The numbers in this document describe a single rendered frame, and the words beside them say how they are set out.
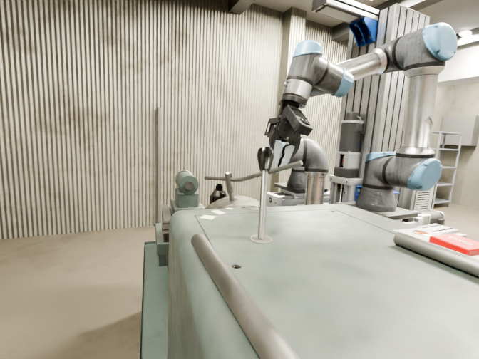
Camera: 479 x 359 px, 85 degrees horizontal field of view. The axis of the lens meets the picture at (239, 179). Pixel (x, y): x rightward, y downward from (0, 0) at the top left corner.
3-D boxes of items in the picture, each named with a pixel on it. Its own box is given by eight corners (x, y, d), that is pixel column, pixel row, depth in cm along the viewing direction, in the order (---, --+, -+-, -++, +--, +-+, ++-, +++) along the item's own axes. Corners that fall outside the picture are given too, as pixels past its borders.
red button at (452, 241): (490, 258, 42) (493, 246, 42) (466, 261, 40) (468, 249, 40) (450, 243, 48) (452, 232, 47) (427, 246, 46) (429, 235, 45)
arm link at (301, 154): (289, 167, 158) (306, 167, 103) (264, 166, 159) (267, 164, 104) (291, 147, 157) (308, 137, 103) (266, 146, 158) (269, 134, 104)
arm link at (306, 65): (333, 48, 70) (307, 33, 67) (320, 88, 71) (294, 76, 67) (314, 55, 77) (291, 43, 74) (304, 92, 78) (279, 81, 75)
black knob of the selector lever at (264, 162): (277, 174, 47) (279, 147, 47) (261, 174, 46) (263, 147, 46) (268, 171, 51) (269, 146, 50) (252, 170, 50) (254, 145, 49)
